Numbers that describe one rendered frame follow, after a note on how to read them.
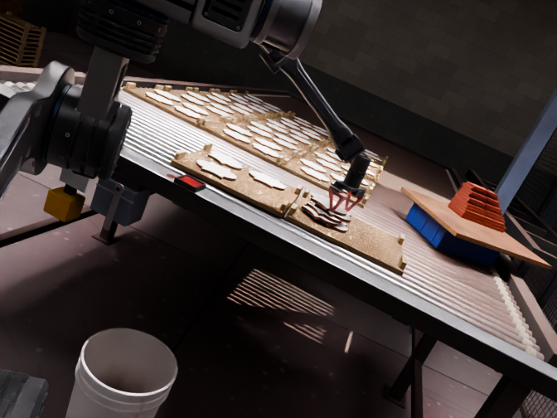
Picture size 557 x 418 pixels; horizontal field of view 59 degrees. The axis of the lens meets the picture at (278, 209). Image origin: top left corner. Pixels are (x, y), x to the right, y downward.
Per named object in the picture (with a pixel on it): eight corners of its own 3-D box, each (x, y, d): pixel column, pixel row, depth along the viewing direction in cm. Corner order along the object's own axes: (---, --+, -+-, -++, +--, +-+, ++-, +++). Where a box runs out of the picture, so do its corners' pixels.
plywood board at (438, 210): (549, 269, 202) (552, 266, 201) (454, 236, 186) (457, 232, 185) (481, 220, 247) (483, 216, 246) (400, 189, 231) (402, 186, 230)
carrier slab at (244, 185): (281, 217, 156) (283, 213, 156) (168, 163, 160) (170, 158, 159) (299, 195, 189) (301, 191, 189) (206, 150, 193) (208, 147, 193)
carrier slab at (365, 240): (401, 276, 152) (404, 272, 152) (283, 219, 156) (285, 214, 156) (399, 243, 185) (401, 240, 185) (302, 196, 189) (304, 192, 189)
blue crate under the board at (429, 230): (493, 268, 209) (506, 248, 206) (435, 249, 199) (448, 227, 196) (456, 235, 236) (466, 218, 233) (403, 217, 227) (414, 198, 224)
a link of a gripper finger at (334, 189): (319, 206, 162) (331, 181, 159) (331, 206, 168) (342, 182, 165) (335, 216, 158) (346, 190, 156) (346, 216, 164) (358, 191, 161)
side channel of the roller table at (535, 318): (555, 389, 138) (574, 363, 136) (535, 379, 139) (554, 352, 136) (452, 178, 519) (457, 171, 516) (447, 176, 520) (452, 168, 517)
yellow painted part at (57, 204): (64, 223, 159) (84, 157, 152) (41, 211, 160) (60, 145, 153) (79, 217, 167) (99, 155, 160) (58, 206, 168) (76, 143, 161)
